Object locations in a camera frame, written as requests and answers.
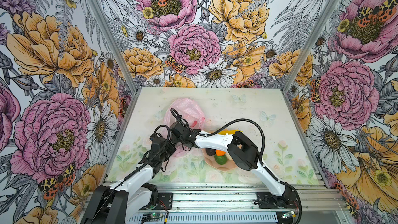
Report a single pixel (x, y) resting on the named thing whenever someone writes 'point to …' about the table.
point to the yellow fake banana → (230, 132)
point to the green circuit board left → (151, 215)
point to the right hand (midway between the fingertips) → (175, 138)
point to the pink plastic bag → (192, 111)
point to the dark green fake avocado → (221, 159)
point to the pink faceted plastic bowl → (211, 161)
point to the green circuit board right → (290, 213)
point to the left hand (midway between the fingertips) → (175, 148)
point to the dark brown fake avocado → (210, 152)
